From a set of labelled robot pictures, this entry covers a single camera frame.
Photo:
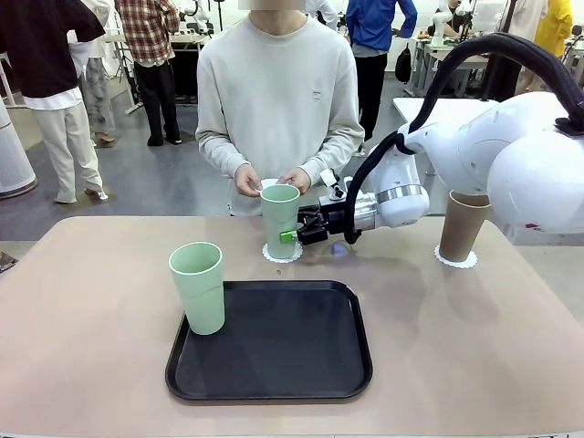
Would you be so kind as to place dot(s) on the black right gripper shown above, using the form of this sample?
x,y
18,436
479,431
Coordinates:
x,y
335,216

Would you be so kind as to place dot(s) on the pale green cup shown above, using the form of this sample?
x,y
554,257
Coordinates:
x,y
278,214
201,296

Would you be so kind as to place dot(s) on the brown cup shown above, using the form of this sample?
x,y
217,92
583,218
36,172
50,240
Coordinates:
x,y
461,232

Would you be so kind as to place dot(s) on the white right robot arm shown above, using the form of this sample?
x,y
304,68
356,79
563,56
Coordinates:
x,y
502,137

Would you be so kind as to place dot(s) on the person's right forearm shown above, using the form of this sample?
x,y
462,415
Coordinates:
x,y
219,157

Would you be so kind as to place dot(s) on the person's left forearm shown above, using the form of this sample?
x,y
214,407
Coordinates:
x,y
333,159

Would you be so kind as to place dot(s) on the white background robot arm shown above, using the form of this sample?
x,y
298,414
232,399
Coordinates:
x,y
439,27
201,11

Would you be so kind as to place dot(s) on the person's left hand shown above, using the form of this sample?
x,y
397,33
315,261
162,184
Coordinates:
x,y
301,179

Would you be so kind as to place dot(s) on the person's right hand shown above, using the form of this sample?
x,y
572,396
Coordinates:
x,y
246,182

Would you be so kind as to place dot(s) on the black plastic tray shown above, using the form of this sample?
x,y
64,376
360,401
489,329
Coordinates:
x,y
274,360

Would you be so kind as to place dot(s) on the person in beige sweatshirt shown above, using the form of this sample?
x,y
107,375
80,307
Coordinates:
x,y
278,91

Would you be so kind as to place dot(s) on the black hanging bag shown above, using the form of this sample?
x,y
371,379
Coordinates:
x,y
403,64

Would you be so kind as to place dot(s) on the person in blue jacket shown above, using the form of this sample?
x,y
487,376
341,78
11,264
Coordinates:
x,y
369,23

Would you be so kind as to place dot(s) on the person in white shirt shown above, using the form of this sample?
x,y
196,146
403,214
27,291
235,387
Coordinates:
x,y
326,11

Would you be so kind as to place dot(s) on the light wooden desk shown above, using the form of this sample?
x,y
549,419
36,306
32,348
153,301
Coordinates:
x,y
187,40

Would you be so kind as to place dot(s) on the grey desk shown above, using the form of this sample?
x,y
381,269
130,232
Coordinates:
x,y
476,65

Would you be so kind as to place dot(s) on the black tripod pole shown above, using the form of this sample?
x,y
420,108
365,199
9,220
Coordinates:
x,y
493,77

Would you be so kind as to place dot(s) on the person in grey patterned trousers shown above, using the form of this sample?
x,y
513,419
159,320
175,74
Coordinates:
x,y
96,91

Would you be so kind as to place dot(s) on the person in plaid shirt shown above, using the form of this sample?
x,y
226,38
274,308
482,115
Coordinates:
x,y
146,32

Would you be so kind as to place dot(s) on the person in cream top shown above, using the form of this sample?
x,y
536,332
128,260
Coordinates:
x,y
524,18

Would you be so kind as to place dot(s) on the white air purifier tower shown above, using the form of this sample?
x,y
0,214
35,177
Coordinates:
x,y
13,159

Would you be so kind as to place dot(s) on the dark patterned item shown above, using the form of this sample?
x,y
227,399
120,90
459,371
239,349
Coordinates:
x,y
7,262

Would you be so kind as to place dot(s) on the person in yellow coat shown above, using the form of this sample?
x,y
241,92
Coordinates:
x,y
554,27

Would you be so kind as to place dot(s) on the person in black top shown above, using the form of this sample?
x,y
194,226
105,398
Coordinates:
x,y
41,45

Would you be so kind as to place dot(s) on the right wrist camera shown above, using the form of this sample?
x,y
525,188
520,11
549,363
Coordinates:
x,y
327,177

